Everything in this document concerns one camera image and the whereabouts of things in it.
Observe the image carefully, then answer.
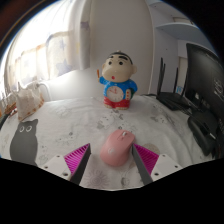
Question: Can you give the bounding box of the black router with antennas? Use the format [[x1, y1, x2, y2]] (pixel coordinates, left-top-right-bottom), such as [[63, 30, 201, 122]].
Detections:
[[155, 57, 198, 112]]

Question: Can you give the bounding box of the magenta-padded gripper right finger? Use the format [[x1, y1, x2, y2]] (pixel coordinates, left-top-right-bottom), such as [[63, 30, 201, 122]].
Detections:
[[131, 143, 183, 186]]

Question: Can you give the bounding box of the white wall shelf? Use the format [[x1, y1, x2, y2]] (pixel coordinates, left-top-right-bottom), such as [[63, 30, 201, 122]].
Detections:
[[146, 0, 214, 43]]

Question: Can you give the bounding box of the white printed tablecloth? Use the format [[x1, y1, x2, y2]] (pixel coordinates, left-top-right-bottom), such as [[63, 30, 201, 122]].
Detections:
[[0, 94, 214, 192]]

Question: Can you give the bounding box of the cartoon boy figurine clock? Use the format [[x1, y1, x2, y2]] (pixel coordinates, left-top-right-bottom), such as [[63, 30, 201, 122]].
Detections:
[[96, 50, 138, 110]]

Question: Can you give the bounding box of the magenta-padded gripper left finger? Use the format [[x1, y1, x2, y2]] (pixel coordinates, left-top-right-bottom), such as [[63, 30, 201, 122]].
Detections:
[[42, 143, 92, 186]]

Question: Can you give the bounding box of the pink computer mouse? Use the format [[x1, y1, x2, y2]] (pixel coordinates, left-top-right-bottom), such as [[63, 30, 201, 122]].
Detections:
[[99, 129, 136, 168]]

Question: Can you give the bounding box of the large white conch shell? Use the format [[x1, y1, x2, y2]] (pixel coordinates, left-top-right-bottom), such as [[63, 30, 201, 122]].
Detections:
[[13, 81, 46, 122]]

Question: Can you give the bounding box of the white star-print curtain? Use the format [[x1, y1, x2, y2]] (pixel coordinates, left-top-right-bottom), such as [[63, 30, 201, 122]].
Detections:
[[3, 0, 93, 94]]

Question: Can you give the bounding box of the dark grey cat-shaped mouse pad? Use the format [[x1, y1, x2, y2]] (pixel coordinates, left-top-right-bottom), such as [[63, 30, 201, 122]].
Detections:
[[9, 118, 40, 167]]

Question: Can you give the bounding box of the black computer monitor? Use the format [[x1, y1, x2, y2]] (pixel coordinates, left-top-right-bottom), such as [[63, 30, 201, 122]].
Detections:
[[184, 42, 224, 134]]

